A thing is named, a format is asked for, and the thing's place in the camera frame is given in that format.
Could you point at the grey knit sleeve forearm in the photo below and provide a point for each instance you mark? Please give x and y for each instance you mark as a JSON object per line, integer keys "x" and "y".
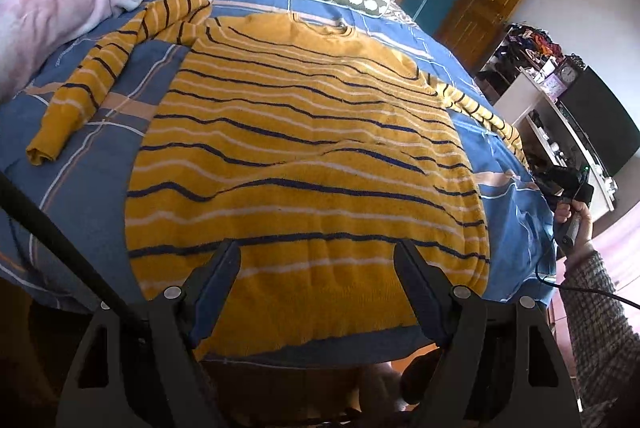
{"x": 604, "y": 345}

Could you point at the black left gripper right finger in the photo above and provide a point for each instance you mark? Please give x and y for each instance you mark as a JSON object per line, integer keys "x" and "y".
{"x": 499, "y": 366}

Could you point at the white shelf unit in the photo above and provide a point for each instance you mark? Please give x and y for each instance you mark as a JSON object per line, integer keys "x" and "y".
{"x": 550, "y": 134}

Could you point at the small desk clock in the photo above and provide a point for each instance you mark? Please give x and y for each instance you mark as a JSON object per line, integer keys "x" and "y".
{"x": 567, "y": 71}

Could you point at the black television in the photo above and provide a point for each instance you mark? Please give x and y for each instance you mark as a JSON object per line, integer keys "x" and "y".
{"x": 602, "y": 118}

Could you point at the person's right hand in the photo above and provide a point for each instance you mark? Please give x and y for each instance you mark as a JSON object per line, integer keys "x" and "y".
{"x": 575, "y": 218}

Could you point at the yellow striped knit sweater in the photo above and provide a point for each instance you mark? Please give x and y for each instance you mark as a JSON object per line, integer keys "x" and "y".
{"x": 315, "y": 149}

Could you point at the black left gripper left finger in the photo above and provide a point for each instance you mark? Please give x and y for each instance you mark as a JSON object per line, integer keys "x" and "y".
{"x": 138, "y": 369}

